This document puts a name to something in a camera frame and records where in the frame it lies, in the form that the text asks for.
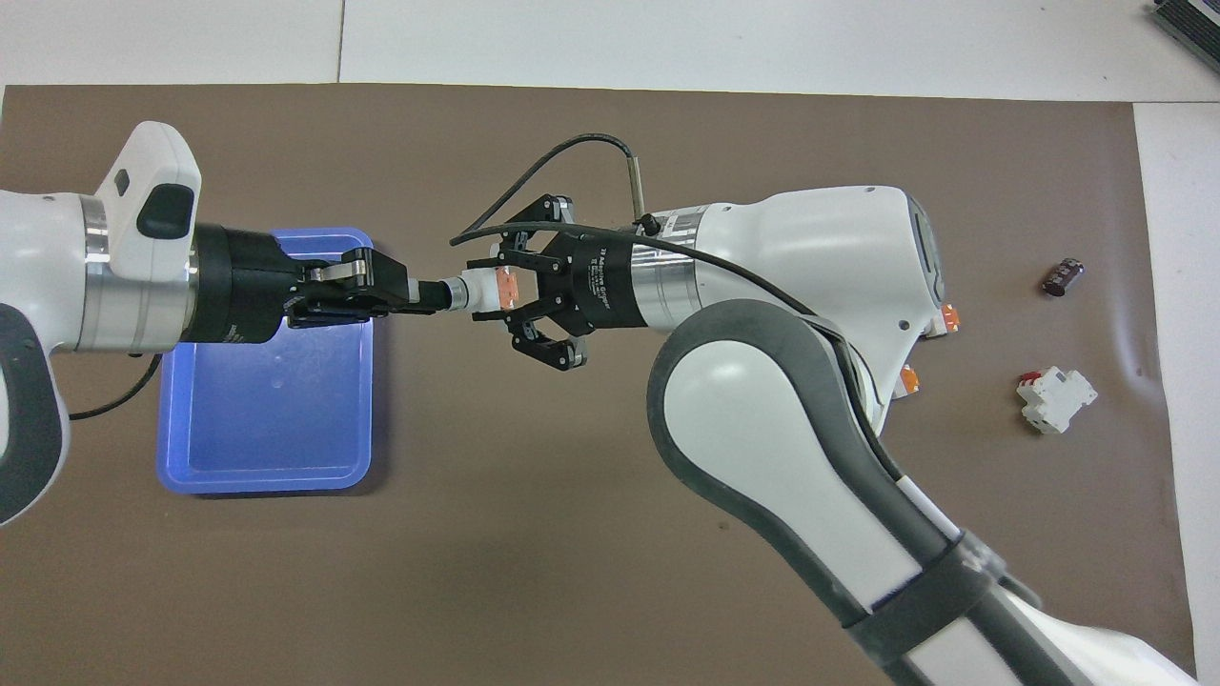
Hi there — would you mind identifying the brown table mat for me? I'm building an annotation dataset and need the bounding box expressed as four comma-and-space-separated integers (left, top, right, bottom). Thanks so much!
0, 84, 1200, 686

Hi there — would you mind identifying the white red circuit breaker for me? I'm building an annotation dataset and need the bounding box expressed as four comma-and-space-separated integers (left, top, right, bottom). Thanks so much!
1015, 366, 1099, 435

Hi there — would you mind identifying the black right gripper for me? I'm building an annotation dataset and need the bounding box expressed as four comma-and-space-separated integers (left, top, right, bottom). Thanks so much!
470, 195, 641, 373

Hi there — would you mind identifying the blue plastic tray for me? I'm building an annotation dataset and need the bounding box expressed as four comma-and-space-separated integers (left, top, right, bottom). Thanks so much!
155, 227, 376, 495

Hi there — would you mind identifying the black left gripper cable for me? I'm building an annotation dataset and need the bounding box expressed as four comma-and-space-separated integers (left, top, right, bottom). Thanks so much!
67, 354, 163, 421

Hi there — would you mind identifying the dark ridged metal box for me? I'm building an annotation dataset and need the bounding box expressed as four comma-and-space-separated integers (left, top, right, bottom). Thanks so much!
1149, 0, 1220, 53

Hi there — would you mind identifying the small black electronic component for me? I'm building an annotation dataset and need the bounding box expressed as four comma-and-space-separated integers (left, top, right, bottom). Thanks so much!
1041, 256, 1087, 297

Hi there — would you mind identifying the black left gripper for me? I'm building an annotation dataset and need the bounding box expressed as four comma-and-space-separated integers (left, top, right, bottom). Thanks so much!
186, 224, 449, 344

